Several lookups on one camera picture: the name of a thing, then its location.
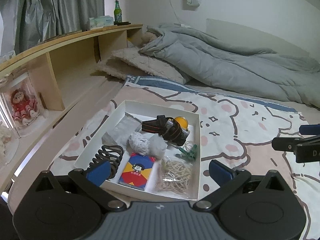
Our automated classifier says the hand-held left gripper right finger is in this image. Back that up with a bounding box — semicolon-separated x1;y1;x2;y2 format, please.
194;159;298;212

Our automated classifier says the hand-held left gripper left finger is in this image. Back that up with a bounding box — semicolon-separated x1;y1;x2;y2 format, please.
24;160;127;212

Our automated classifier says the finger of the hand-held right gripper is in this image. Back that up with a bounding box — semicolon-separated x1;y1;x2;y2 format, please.
299;124;320;136
272;135;320;153

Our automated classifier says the red and blue card box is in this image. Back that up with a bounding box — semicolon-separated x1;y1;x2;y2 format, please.
118;152;156;189

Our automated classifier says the beige rubber band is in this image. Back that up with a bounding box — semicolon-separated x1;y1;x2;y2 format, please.
183;141;198;153

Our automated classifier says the clear bag of rubber bands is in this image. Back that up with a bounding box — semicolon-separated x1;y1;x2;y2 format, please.
155;156;198;197

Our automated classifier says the grey foil packet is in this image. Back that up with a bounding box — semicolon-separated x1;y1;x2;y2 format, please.
102;116;143;147

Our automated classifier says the white lace ball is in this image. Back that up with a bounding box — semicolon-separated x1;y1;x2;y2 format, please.
128;131;150;157

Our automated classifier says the yellow headlamp with black straps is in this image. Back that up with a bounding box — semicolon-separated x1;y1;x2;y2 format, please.
142;114;191;146

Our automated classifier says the white plastic wad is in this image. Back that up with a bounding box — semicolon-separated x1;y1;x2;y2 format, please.
149;134;168;158

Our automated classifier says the white cardboard box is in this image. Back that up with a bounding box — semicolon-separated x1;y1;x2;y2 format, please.
74;99;201;201

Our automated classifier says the cartoon bear printed blanket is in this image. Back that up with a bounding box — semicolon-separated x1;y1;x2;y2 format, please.
47;74;320;240

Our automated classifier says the beige bed sheet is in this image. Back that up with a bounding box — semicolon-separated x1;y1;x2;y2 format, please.
7;72;320;205

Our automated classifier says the doll in clear case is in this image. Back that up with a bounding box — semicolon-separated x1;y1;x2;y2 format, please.
0;71;48;138

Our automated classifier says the grey duvet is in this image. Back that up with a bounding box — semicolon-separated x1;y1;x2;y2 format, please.
139;23;320;108

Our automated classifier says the white fluffy ornament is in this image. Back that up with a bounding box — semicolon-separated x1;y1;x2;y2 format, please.
0;123;14;158

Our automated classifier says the red dress doll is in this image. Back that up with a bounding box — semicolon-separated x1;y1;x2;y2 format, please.
10;89;38;126

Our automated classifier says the beige headboard panel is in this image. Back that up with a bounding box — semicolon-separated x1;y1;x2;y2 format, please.
206;18;313;58

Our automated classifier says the wooden bedside shelf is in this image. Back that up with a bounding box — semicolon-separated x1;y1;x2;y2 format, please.
0;24;143;205

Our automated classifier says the beige fluffy pillow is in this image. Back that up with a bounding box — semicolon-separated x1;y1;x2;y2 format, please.
96;47;192;84

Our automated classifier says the beige plush toy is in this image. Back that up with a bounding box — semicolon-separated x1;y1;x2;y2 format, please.
141;29;160;46

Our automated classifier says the light green tissue box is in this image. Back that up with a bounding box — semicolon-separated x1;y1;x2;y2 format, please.
89;16;114;30

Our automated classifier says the green glass bottle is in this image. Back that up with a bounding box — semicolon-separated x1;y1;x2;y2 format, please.
114;0;123;25

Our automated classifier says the grey curtain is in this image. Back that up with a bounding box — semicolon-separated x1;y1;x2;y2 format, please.
0;0;105;55

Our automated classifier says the white cable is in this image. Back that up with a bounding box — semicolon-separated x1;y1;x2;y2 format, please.
166;0;186;26

